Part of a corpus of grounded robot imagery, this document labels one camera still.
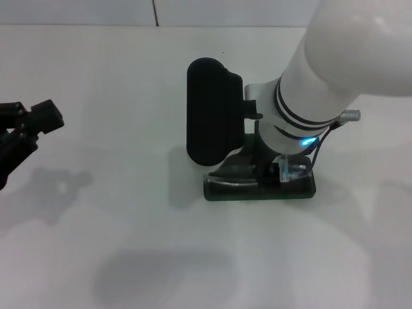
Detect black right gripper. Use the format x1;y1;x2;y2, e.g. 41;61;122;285
252;120;283;186

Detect clear white glasses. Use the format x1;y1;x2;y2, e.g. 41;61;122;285
205;154;312;194

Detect green glasses case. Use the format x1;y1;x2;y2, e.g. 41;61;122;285
201;131;318;203

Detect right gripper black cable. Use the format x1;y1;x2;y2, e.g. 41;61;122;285
301;109;362;171

